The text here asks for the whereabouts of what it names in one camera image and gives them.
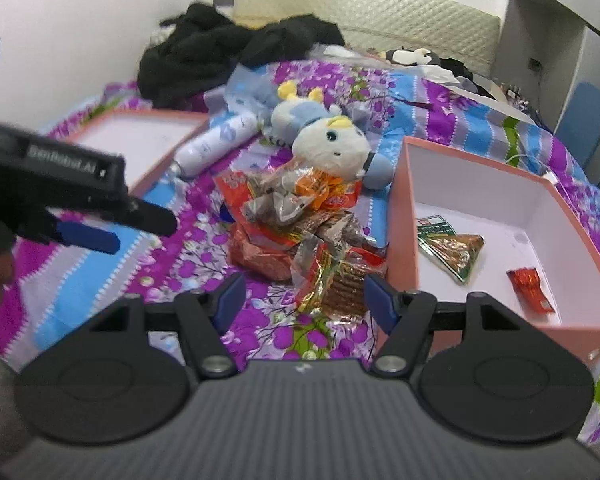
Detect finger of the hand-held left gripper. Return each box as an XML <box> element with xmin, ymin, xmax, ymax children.
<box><xmin>125</xmin><ymin>197</ymin><xmax>179</xmax><ymax>237</ymax></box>
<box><xmin>45</xmin><ymin>211</ymin><xmax>121</xmax><ymax>255</ymax></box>

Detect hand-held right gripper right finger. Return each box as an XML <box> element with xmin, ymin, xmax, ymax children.
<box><xmin>364</xmin><ymin>272</ymin><xmax>526</xmax><ymax>377</ymax></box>

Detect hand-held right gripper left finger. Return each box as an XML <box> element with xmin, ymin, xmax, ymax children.
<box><xmin>87</xmin><ymin>272</ymin><xmax>247</xmax><ymax>380</ymax></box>

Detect large red snack packet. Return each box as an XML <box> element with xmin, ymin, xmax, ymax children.
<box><xmin>228</xmin><ymin>222</ymin><xmax>301</xmax><ymax>283</ymax></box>

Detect red and white snack packet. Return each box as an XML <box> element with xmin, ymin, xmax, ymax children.
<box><xmin>215</xmin><ymin>170</ymin><xmax>261</xmax><ymax>211</ymax></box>

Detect pink cardboard box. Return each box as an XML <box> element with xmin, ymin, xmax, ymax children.
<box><xmin>384</xmin><ymin>136</ymin><xmax>600</xmax><ymax>361</ymax></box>

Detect purple floral blanket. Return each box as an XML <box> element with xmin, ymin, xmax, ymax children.
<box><xmin>0</xmin><ymin>57</ymin><xmax>600</xmax><ymax>441</ymax></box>

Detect pink box lid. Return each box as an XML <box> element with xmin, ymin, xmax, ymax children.
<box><xmin>67</xmin><ymin>107</ymin><xmax>211</xmax><ymax>198</ymax></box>

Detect green triangular snack packet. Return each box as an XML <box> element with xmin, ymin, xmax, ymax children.
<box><xmin>416</xmin><ymin>216</ymin><xmax>485</xmax><ymax>286</ymax></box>

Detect white spray bottle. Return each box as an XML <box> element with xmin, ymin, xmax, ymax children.
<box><xmin>172</xmin><ymin>110</ymin><xmax>258</xmax><ymax>179</ymax></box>

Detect orange snack packet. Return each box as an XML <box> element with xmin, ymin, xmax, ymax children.
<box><xmin>292</xmin><ymin>167</ymin><xmax>363</xmax><ymax>211</ymax></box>

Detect small red candy packet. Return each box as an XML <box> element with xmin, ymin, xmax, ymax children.
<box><xmin>506</xmin><ymin>267</ymin><xmax>556</xmax><ymax>315</ymax></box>

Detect clear blue-printed plastic bag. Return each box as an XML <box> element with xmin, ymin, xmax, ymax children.
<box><xmin>205</xmin><ymin>65</ymin><xmax>281</xmax><ymax>126</ymax></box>

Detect blue and white plush toy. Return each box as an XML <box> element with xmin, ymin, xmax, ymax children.
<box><xmin>270</xmin><ymin>80</ymin><xmax>397</xmax><ymax>191</ymax></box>

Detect black clothes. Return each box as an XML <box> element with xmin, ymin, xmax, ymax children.
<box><xmin>137</xmin><ymin>2</ymin><xmax>346</xmax><ymax>111</ymax></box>

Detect black and white plush toy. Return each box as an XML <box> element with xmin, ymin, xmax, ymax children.
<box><xmin>385</xmin><ymin>47</ymin><xmax>443</xmax><ymax>67</ymax></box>

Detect white plastic wrap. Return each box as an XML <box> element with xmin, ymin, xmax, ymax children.
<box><xmin>312</xmin><ymin>45</ymin><xmax>371</xmax><ymax>63</ymax></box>

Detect blue panel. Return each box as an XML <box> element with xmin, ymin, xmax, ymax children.
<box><xmin>555</xmin><ymin>82</ymin><xmax>600</xmax><ymax>171</ymax></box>

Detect cream quilted headboard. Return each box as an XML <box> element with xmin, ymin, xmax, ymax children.
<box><xmin>232</xmin><ymin>0</ymin><xmax>501</xmax><ymax>78</ymax></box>

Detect white cabinet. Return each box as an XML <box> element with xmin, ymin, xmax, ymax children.
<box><xmin>500</xmin><ymin>0</ymin><xmax>600</xmax><ymax>131</ymax></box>

